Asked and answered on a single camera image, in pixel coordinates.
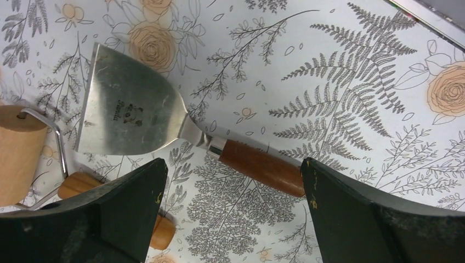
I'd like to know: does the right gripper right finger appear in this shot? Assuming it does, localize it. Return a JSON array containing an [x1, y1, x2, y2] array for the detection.
[[300, 158, 464, 262]]

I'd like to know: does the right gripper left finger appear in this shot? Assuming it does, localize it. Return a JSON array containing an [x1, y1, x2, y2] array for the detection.
[[1, 158, 168, 262]]

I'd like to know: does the wooden dough roller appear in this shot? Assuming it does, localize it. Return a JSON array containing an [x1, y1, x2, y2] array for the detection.
[[1, 105, 175, 250]]

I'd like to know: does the metal dough scraper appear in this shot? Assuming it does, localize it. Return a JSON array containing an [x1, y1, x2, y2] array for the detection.
[[76, 43, 305, 197]]

